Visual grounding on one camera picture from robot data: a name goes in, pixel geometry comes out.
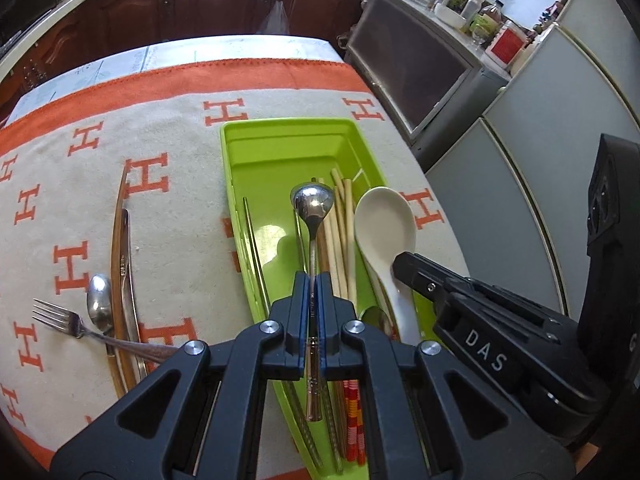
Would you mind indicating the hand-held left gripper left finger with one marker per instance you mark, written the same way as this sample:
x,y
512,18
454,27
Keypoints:
x,y
300,320

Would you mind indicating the silver metal fork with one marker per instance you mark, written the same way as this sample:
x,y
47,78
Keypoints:
x,y
60,317

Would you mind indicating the orange and white printed blanket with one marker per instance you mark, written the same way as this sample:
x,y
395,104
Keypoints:
x,y
60,200

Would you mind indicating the white ceramic soup spoon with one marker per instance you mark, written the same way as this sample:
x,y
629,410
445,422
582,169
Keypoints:
x,y
382,225

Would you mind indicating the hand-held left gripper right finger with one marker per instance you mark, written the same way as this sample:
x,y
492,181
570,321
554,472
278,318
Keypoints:
x,y
326,320

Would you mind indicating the small metal teaspoon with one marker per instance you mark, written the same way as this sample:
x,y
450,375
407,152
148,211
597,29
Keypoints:
x,y
99,300

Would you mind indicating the grey panelled refrigerator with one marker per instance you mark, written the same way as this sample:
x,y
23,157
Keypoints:
x,y
525,160

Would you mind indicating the grey cabinet with dark door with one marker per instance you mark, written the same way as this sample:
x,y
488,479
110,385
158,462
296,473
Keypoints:
x,y
420,60

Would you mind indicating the white bowl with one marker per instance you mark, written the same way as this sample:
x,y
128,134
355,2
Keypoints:
x,y
450,15

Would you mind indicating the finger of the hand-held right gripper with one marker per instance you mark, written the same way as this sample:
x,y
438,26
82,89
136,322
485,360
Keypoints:
x,y
420,272

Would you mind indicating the white plastic bottle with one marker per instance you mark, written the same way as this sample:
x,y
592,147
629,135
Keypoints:
x,y
474,5

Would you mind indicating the green plastic utensil tray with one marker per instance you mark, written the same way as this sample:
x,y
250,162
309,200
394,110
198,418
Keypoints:
x,y
280,160

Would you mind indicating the green label bottle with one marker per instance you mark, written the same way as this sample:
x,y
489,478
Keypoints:
x,y
485,22

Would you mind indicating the red label container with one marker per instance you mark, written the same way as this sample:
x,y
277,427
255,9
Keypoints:
x,y
506,44

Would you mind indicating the large metal spoon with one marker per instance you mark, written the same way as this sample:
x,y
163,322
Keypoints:
x,y
375,322

